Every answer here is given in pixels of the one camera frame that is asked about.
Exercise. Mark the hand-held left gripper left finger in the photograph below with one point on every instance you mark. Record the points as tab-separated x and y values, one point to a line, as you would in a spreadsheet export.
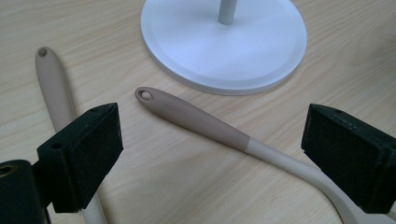
81	155

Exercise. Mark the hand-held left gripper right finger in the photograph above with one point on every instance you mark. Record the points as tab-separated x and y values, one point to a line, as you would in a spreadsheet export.
351	155

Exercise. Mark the white utensil hook stand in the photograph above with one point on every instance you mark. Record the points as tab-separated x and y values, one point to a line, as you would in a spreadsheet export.
224	53

